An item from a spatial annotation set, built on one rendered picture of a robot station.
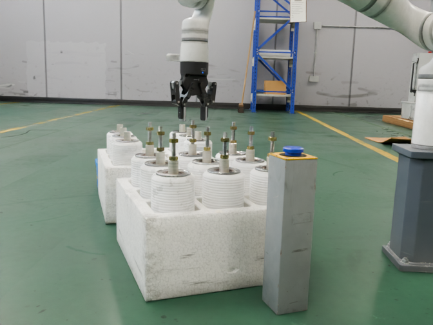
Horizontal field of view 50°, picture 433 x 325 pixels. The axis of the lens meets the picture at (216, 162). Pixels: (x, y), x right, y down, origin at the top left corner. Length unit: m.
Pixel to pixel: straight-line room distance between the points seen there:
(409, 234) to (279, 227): 0.45
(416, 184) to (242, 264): 0.48
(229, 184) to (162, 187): 0.15
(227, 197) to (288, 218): 0.17
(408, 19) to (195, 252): 0.73
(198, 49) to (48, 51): 6.85
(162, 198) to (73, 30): 6.98
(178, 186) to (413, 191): 0.59
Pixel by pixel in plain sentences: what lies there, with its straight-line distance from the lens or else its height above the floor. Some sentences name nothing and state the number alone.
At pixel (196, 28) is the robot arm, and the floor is 0.58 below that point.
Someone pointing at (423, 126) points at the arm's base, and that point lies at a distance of 1.25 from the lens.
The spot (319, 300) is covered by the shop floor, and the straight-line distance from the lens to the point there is 1.06.
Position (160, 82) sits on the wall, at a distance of 7.54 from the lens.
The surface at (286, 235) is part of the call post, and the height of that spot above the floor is 0.17.
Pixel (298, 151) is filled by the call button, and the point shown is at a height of 0.32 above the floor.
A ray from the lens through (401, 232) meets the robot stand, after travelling 1.28.
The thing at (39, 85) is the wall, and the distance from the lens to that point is 8.06.
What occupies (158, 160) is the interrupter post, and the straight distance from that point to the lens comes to 1.12.
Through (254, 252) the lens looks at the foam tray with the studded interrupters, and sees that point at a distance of 1.05.
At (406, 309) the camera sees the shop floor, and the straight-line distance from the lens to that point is 1.08.
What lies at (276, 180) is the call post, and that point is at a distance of 0.91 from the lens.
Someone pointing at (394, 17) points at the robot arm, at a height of 0.60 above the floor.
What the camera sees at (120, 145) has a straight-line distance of 1.50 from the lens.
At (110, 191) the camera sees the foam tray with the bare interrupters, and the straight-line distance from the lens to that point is 1.48.
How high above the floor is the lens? 0.46
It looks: 10 degrees down
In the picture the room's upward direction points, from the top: 2 degrees clockwise
